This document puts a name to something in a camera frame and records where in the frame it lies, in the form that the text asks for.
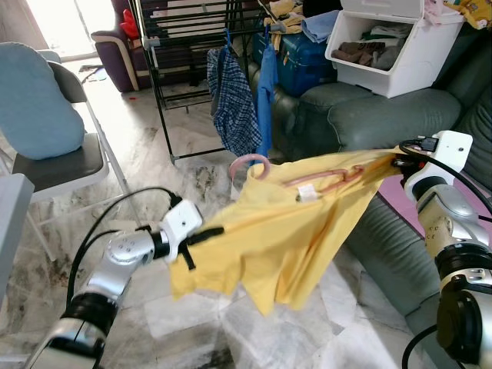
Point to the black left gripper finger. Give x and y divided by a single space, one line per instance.
212 230

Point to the yellow printed shirt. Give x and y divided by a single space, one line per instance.
269 238

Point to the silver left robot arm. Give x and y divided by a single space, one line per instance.
123 257

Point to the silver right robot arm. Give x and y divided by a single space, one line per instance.
453 215

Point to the pink mat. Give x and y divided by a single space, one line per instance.
390 200

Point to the dark green leather sofa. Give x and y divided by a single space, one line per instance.
384 115

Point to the white storage bin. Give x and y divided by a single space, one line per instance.
419 69

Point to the brown folded cloth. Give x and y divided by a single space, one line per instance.
357 54

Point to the blue plaid shirt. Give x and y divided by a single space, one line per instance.
234 108

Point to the plain blue shirt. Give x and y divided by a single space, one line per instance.
267 100

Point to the pink cloth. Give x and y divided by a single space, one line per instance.
438 9

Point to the grey white folding chair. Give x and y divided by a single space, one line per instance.
54 169

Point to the yellow printed bag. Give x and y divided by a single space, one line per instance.
470 11

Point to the light blue folded cloth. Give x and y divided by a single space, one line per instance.
321 27

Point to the black metal drying rack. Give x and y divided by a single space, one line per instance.
154 77

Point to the large pale blue folding table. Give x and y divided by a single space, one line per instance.
11 223

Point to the purple armchair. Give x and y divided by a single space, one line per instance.
111 69

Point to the yellow cloth pile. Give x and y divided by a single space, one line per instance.
284 9

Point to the light blue cushion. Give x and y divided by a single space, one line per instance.
34 100

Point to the red cushion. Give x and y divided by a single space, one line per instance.
129 23

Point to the bright glass door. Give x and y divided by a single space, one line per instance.
65 27

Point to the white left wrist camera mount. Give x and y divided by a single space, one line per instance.
181 223

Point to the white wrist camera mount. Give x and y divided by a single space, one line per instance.
181 223
450 150

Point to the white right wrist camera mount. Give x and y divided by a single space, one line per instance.
450 150

